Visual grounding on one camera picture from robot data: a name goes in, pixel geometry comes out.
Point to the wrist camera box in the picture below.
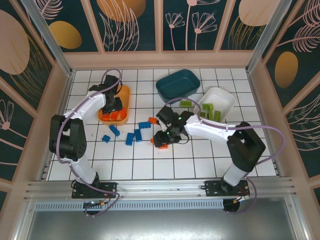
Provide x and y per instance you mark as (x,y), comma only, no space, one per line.
(111,81)
(166,115)

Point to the orange lego brick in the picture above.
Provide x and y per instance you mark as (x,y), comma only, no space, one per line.
(163,147)
(114,115)
(122,113)
(106,117)
(152,120)

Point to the aluminium front rail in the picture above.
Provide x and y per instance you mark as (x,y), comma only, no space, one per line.
(160,186)

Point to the aluminium side rail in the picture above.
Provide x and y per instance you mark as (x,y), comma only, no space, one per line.
(262,112)
(63,97)

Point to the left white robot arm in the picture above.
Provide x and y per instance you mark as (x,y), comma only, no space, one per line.
(87,106)

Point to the blue lego brick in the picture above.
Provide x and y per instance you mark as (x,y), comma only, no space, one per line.
(114,130)
(138,135)
(106,138)
(145,125)
(129,139)

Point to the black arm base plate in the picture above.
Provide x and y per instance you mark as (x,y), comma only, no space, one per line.
(212,188)
(110,188)

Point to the slotted metal strip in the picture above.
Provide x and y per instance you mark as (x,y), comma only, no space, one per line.
(150,205)

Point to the green lego brick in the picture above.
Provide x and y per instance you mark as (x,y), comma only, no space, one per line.
(212,108)
(218,115)
(186,103)
(206,106)
(211,116)
(203,115)

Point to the teal plastic container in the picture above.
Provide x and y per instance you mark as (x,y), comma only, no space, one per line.
(177,85)

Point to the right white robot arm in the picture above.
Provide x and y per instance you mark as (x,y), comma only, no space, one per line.
(212,130)

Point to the yellow power connector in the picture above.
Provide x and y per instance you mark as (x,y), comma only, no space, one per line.
(236,200)
(102,203)

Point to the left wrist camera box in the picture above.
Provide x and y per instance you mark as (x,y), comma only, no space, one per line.
(111,81)

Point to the grey metal sheet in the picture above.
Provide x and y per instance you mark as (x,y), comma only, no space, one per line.
(160,225)

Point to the dark floral wall panel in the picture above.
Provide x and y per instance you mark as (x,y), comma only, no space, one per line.
(307,135)
(12,130)
(15,37)
(195,15)
(125,30)
(300,55)
(250,30)
(65,15)

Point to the orange plastic container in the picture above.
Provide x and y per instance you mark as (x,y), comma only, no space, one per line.
(123,95)

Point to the aluminium frame post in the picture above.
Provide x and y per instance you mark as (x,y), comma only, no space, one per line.
(267,37)
(51,37)

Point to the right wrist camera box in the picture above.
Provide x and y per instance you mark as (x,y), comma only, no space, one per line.
(166,115)

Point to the white plastic container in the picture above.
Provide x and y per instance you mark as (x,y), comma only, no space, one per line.
(220,100)

